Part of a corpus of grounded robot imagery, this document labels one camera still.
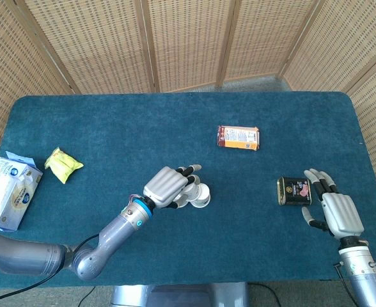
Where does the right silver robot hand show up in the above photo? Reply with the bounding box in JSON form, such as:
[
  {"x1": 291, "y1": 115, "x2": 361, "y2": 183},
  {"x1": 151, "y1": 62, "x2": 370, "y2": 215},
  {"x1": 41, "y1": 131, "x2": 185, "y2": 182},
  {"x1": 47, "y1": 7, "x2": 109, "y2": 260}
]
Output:
[{"x1": 301, "y1": 168, "x2": 365, "y2": 238}]

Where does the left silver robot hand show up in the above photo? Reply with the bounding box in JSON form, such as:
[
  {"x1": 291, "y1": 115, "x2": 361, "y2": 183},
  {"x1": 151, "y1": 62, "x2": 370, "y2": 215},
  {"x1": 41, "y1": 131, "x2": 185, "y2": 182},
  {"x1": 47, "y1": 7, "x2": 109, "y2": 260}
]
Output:
[{"x1": 142, "y1": 164, "x2": 203, "y2": 210}]

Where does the grey robot base column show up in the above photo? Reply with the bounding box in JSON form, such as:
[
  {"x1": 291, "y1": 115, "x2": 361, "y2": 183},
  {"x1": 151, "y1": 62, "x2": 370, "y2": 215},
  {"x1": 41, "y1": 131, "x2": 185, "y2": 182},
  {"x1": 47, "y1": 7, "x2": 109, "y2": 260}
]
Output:
[{"x1": 110, "y1": 282, "x2": 250, "y2": 307}]

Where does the black luncheon meat can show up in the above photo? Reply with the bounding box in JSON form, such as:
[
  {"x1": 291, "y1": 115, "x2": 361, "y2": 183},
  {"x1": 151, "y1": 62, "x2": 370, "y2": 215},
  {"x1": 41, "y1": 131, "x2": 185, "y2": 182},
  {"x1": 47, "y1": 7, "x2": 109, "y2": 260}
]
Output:
[{"x1": 276, "y1": 177, "x2": 313, "y2": 207}]

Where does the blue table cloth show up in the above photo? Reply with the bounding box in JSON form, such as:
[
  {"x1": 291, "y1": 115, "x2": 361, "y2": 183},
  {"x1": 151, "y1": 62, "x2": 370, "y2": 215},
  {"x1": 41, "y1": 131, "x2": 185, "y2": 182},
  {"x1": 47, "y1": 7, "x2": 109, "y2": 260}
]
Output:
[{"x1": 0, "y1": 91, "x2": 376, "y2": 291}]

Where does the orange brown biscuit packet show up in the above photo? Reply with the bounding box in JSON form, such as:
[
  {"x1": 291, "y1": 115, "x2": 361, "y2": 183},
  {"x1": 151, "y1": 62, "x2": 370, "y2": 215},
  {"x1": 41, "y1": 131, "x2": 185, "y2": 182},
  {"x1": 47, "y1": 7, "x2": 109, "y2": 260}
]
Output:
[{"x1": 215, "y1": 125, "x2": 261, "y2": 152}]

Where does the yellow snack packet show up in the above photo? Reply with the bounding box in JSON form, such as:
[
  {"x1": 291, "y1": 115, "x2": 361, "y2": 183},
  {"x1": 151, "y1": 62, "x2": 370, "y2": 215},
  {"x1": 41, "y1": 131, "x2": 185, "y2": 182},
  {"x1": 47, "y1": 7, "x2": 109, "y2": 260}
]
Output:
[{"x1": 44, "y1": 146, "x2": 84, "y2": 185}]

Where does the white tissue pack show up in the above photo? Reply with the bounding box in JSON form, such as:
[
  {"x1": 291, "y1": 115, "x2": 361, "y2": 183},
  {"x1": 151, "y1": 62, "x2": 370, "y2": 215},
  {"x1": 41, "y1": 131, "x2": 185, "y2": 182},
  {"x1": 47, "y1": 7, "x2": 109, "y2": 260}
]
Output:
[{"x1": 0, "y1": 151, "x2": 44, "y2": 232}]

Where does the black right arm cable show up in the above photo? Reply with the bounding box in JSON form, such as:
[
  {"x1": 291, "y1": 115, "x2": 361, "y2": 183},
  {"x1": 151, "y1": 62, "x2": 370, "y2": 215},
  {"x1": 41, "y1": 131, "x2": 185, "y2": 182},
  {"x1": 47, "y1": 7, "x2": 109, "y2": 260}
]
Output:
[{"x1": 333, "y1": 261, "x2": 357, "y2": 299}]

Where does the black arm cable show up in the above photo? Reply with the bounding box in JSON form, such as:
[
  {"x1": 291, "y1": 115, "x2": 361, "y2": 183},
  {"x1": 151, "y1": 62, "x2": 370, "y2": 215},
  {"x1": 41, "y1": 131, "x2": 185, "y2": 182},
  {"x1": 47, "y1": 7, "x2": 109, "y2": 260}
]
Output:
[
  {"x1": 0, "y1": 235, "x2": 99, "y2": 304},
  {"x1": 333, "y1": 261, "x2": 357, "y2": 299}
]

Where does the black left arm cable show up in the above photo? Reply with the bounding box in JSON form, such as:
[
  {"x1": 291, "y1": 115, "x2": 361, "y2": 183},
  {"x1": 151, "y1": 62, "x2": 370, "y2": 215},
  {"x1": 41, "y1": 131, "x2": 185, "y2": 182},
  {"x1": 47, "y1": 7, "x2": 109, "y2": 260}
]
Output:
[{"x1": 0, "y1": 235, "x2": 99, "y2": 304}]

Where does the black floor cable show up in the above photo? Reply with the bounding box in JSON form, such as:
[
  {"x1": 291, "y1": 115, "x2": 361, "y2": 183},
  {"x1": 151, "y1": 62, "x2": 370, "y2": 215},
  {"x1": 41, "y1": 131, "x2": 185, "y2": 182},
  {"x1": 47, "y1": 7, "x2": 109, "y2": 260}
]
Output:
[
  {"x1": 248, "y1": 283, "x2": 283, "y2": 307},
  {"x1": 78, "y1": 285, "x2": 97, "y2": 307}
]

